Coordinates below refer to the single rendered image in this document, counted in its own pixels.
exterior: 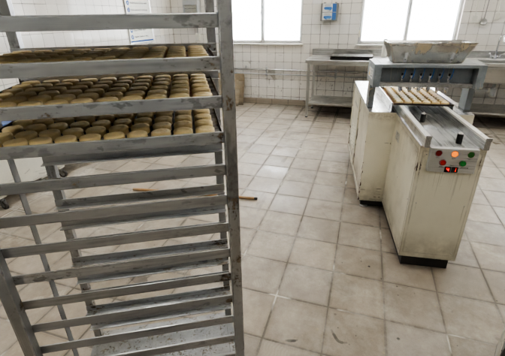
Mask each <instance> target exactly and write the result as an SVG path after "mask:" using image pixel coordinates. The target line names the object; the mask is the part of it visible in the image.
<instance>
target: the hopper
mask: <svg viewBox="0 0 505 356"><path fill-rule="evenodd" d="M383 41H384V44H385V47H386V52H387V55H388V58H389V61H391V62H393V63H463V61H464V60H465V59H466V58H467V57H468V56H469V54H470V53H471V52H472V51H473V49H474V48H475V47H476V45H477V44H478V43H477V42H473V41H466V40H383ZM450 42H451V43H450Z"/></svg>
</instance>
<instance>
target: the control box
mask: <svg viewBox="0 0 505 356"><path fill-rule="evenodd" d="M436 151H441V152H442V155H440V156H437V155H436ZM453 152H458V156H456V157H453V156H452V153H453ZM470 152H474V154H475V156H474V157H472V158H469V157H468V154H469V153H470ZM479 153H480V150H479V149H476V148H461V147H444V146H430V149H429V153H428V160H427V164H426V167H425V169H426V171H433V172H446V168H447V167H449V171H448V170H447V171H448V172H447V173H470V174H474V171H475V168H476V163H477V161H478V158H479ZM441 160H445V161H446V164H445V165H441V164H440V161H441ZM461 161H465V162H466V165H465V166H463V167H462V166H461V165H460V162H461ZM454 167H456V172H453V168H454ZM454 170H455V169H454Z"/></svg>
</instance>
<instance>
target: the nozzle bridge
mask: <svg viewBox="0 0 505 356"><path fill-rule="evenodd" d="M405 68H407V69H406V73H405V75H404V80H403V82H402V83H400V78H401V73H404V72H405ZM415 68H416V71H415ZM424 68H425V73H424V76H423V78H422V82H421V83H418V81H419V75H420V73H422V75H423V72H424ZM434 68H435V70H434ZM443 69H444V73H443ZM453 69H454V73H453V75H452V72H453ZM487 69H488V65H485V64H483V63H479V62H475V61H473V60H470V59H465V60H464V61H463V63H393V62H391V61H389V59H369V65H368V72H367V80H368V81H369V82H368V87H367V98H366V106H367V108H373V100H374V94H375V88H376V87H380V86H396V87H434V88H462V92H461V97H460V101H459V104H458V107H459V108H461V109H462V110H463V111H470V106H471V103H472V100H473V95H474V92H475V89H482V87H483V83H484V80H485V76H486V72H487ZM414 71H415V74H414V77H413V81H412V83H409V81H410V75H411V73H414ZM433 72H434V75H433V77H432V78H431V82H430V83H428V76H429V74H430V73H432V74H433ZM439 73H441V76H442V74H443V77H442V78H441V80H440V83H437V78H438V76H439ZM449 74H451V75H450V76H452V78H451V79H450V81H449V83H446V80H447V77H448V75H449ZM431 76H432V75H431Z"/></svg>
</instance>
